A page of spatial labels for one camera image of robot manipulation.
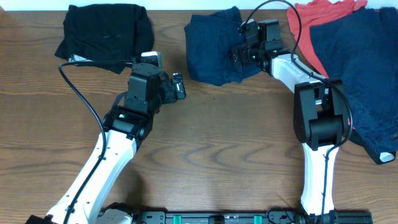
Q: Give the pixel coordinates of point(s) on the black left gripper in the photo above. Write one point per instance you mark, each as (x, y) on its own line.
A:
(171, 96)

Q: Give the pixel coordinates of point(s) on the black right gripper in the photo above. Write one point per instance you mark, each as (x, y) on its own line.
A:
(242, 49)

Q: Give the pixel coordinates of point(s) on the navy blue shorts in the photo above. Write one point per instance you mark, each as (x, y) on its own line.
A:
(209, 38)

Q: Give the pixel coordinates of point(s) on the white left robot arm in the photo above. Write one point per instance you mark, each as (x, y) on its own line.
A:
(125, 126)

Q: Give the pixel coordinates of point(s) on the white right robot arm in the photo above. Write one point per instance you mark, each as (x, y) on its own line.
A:
(321, 115)

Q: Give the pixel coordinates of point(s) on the red orange garment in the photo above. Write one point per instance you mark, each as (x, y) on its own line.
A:
(316, 13)

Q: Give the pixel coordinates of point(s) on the folded black garment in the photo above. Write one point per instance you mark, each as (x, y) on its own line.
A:
(100, 32)

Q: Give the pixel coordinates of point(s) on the navy blue garment pile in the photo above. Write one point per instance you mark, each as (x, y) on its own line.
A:
(361, 49)

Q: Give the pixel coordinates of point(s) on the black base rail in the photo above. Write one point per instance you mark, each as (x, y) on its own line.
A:
(224, 217)

